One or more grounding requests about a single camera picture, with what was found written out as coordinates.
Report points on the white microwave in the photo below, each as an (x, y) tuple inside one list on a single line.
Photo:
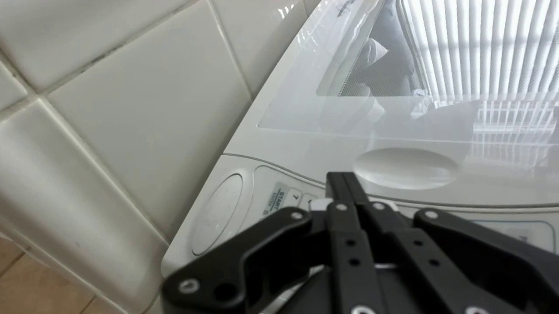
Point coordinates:
[(349, 134)]

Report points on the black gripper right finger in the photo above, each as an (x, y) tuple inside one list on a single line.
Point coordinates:
[(465, 263)]

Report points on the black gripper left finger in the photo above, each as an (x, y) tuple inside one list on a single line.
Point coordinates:
[(232, 273)]

